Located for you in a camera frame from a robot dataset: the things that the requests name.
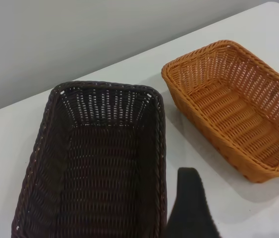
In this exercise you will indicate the black woven wicker basket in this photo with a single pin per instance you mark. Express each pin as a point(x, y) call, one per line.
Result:
point(99, 161)

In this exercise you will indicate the orange woven wicker basket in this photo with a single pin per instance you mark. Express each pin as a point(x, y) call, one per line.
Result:
point(228, 104)

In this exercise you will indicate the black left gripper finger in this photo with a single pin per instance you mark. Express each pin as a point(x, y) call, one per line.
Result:
point(191, 203)

